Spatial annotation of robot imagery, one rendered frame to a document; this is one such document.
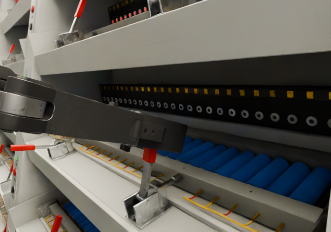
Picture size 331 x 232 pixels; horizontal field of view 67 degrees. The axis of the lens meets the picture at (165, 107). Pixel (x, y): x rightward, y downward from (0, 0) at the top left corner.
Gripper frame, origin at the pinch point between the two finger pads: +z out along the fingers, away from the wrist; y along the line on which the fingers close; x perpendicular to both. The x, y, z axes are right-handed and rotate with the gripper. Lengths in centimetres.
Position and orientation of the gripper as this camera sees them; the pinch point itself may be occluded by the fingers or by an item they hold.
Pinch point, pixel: (150, 131)
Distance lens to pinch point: 24.8
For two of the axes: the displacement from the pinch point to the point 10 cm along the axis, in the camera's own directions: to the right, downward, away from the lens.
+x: 2.3, -9.7, 0.9
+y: 6.4, 0.8, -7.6
